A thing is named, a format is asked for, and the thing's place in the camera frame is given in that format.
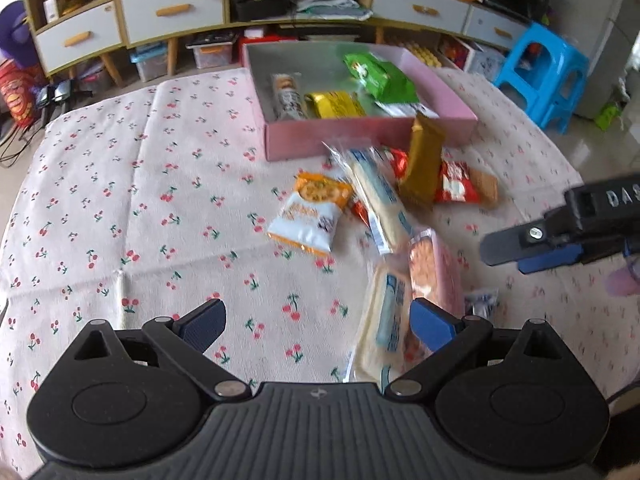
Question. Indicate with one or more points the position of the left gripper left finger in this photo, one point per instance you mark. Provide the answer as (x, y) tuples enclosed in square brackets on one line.
[(182, 345)]

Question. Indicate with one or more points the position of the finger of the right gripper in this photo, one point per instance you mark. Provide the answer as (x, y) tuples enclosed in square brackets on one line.
[(556, 228), (570, 255)]

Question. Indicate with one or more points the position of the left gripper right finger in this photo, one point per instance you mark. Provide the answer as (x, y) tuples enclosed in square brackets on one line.
[(457, 345)]

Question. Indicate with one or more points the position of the clear cracker stack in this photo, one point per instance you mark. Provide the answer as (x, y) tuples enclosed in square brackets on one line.
[(487, 187)]

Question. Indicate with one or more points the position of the pink wafer snack pack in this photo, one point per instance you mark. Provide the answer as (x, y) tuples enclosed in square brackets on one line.
[(434, 273)]

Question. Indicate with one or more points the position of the white bread pack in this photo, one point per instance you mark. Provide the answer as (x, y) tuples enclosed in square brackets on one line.
[(370, 175), (379, 351)]

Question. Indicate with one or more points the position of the red snack packet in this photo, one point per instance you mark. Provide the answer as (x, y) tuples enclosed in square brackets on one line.
[(455, 184), (396, 160)]

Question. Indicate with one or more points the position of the gold wrapper bar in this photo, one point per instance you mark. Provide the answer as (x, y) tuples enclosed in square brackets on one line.
[(419, 182)]

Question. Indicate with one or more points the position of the orange white snack packet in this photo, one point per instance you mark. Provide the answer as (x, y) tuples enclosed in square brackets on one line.
[(308, 219)]

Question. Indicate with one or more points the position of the green snack packet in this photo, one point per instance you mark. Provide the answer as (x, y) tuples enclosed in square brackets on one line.
[(383, 80)]

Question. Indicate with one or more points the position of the yellow snack packet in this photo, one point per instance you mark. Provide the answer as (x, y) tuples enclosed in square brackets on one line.
[(334, 105)]

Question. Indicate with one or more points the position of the silver cookie snack pack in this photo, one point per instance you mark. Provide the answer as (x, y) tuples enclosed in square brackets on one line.
[(288, 102)]

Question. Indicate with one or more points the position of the orange red barcode packet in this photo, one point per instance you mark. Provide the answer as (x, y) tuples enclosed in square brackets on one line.
[(357, 208)]

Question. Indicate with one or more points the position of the silver white small packet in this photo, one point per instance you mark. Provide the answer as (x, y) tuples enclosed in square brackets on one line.
[(398, 110)]

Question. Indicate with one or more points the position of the cherry print tablecloth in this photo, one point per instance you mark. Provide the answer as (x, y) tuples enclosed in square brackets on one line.
[(150, 203)]

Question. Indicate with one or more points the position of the blue plastic stool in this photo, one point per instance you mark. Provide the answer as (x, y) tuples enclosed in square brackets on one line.
[(547, 75)]

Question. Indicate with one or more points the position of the yellow egg tray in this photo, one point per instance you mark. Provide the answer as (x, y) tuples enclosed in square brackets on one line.
[(424, 54)]

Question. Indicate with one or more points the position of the clear storage bin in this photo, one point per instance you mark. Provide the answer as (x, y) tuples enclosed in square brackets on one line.
[(213, 50)]

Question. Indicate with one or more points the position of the red cylindrical gift can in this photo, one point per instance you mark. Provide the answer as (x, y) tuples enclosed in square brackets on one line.
[(19, 88)]

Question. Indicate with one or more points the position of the red flat box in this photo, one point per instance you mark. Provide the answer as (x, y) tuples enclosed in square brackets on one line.
[(245, 42)]

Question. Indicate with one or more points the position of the wooden tv cabinet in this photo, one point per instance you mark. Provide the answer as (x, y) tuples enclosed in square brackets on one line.
[(67, 32)]

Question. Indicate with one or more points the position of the purple hat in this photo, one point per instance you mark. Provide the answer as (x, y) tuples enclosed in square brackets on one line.
[(16, 40)]

